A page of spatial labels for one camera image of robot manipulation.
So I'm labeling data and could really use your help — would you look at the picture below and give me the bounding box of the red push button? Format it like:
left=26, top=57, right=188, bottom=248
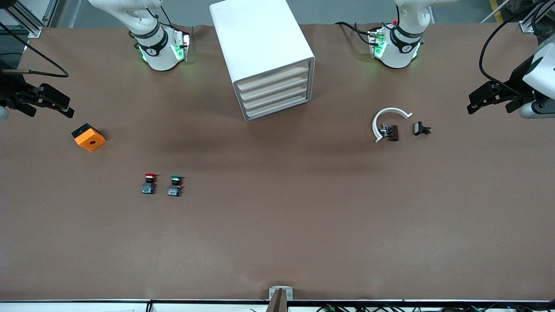
left=141, top=172, right=157, bottom=195

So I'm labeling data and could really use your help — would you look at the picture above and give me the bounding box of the green push button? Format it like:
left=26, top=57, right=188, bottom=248
left=167, top=175, right=184, bottom=197

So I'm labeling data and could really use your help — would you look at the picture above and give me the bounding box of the orange box with hole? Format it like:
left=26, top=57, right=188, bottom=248
left=71, top=123, right=107, bottom=152

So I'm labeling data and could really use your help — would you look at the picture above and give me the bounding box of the white curved plastic arc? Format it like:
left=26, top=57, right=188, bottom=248
left=372, top=107, right=413, bottom=143

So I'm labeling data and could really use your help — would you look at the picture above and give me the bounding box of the dark brown terminal block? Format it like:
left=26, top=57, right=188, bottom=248
left=379, top=123, right=399, bottom=142

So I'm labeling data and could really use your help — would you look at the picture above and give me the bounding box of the black table edge strip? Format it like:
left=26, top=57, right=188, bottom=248
left=0, top=299, right=555, bottom=303

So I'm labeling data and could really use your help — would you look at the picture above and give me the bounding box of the brown table cover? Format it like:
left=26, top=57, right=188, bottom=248
left=0, top=22, right=555, bottom=301

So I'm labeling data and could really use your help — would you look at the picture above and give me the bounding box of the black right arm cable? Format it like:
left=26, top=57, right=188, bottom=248
left=0, top=22, right=70, bottom=78

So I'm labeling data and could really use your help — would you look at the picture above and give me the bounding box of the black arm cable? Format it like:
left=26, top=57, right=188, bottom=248
left=0, top=22, right=70, bottom=78
left=479, top=0, right=542, bottom=98

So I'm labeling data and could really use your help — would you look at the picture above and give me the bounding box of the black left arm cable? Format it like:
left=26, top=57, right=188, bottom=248
left=479, top=0, right=542, bottom=98

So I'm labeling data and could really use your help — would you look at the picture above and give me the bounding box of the aluminium frame profile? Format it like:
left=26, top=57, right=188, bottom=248
left=4, top=0, right=59, bottom=37
left=518, top=0, right=555, bottom=33

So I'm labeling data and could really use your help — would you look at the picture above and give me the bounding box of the black cable bundle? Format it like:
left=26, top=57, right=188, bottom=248
left=317, top=303, right=555, bottom=312

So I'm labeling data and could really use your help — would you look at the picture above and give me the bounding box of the grey metal bracket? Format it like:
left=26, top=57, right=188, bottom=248
left=269, top=286, right=294, bottom=300

